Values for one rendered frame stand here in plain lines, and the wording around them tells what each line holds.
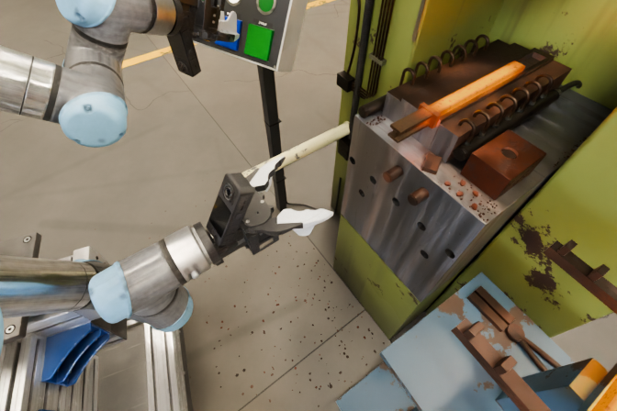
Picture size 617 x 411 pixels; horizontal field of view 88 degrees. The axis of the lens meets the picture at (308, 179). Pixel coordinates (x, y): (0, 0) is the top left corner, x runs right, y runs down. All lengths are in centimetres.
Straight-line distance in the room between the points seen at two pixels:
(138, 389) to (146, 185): 107
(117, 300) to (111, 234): 141
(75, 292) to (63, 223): 150
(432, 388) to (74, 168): 211
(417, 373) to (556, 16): 91
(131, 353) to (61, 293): 82
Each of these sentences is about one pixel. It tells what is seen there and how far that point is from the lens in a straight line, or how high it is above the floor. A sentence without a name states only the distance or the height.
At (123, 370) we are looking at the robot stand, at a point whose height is 21.
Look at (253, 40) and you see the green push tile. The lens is 91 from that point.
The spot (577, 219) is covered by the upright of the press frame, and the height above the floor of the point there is 87.
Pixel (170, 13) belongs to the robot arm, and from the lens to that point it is 64.
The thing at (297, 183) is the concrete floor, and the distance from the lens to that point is 182.
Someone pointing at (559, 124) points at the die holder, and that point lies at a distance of 99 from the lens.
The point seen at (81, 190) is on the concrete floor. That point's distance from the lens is 219.
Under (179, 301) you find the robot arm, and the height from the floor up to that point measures 91.
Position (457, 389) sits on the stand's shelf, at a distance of 75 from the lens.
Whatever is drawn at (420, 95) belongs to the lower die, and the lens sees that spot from 78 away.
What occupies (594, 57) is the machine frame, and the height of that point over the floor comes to 101.
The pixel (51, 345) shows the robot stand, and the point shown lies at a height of 68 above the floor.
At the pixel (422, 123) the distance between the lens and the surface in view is 71.
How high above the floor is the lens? 143
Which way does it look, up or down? 51 degrees down
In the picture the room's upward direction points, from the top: straight up
